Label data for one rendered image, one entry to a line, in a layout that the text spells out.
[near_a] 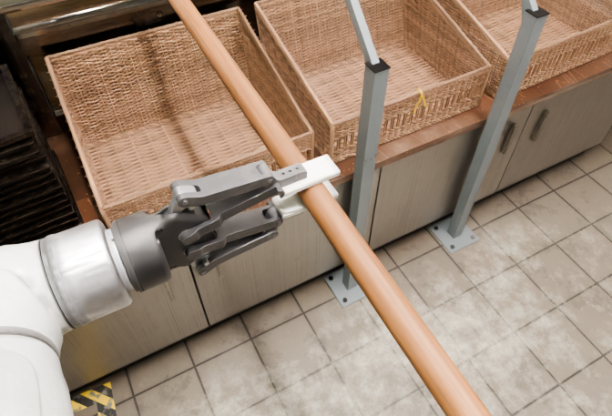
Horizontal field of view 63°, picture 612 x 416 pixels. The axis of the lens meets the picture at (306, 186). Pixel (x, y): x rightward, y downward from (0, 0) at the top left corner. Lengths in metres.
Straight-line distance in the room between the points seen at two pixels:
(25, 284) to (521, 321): 1.68
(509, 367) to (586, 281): 0.49
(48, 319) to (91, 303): 0.04
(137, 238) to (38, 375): 0.14
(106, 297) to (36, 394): 0.12
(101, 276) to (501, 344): 1.56
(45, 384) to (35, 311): 0.07
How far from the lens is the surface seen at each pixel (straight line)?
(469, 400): 0.44
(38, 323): 0.47
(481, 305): 1.92
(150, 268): 0.49
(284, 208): 0.55
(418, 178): 1.66
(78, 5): 1.46
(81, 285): 0.48
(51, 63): 1.51
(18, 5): 1.06
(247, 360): 1.75
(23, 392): 0.40
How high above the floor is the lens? 1.61
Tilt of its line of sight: 49 degrees down
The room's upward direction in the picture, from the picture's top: straight up
